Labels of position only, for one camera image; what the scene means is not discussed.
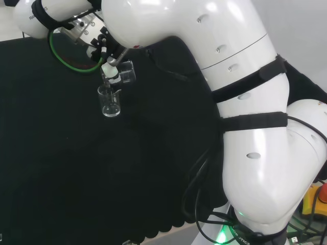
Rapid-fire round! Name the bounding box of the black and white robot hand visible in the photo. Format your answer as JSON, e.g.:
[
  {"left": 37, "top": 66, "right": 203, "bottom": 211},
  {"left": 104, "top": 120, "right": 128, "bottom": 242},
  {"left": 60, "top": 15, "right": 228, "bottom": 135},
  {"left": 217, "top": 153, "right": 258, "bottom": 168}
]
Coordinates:
[{"left": 89, "top": 27, "right": 126, "bottom": 85}]

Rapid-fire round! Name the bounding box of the small clear glass beaker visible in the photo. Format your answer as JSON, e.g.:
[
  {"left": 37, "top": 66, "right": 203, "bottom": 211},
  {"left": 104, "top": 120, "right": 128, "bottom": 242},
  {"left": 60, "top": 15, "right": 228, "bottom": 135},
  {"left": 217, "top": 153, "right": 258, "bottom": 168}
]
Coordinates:
[{"left": 101, "top": 60, "right": 137, "bottom": 85}]

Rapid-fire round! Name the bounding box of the clear glass beaker with markings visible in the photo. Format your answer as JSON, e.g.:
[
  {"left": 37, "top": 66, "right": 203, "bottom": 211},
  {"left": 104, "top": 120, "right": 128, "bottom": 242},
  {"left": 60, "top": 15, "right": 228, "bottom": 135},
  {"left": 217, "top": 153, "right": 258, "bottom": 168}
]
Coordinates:
[{"left": 97, "top": 85, "right": 122, "bottom": 118}]

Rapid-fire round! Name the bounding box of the black bench cloth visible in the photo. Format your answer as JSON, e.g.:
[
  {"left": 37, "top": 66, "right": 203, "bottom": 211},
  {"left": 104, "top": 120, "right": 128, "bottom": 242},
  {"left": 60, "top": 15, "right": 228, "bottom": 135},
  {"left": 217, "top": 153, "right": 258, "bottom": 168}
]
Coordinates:
[{"left": 0, "top": 35, "right": 327, "bottom": 243}]

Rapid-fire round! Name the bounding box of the yellow emergency stop button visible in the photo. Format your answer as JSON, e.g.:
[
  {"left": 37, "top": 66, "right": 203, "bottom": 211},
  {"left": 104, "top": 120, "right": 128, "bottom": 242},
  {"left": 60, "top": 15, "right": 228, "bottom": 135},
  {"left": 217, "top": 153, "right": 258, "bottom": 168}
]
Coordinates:
[{"left": 302, "top": 182, "right": 327, "bottom": 221}]

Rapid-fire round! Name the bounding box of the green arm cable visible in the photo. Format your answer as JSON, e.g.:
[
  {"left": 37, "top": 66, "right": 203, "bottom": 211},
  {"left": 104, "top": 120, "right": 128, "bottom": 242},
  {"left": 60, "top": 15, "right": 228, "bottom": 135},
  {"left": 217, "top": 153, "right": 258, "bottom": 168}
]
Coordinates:
[{"left": 48, "top": 27, "right": 106, "bottom": 74}]

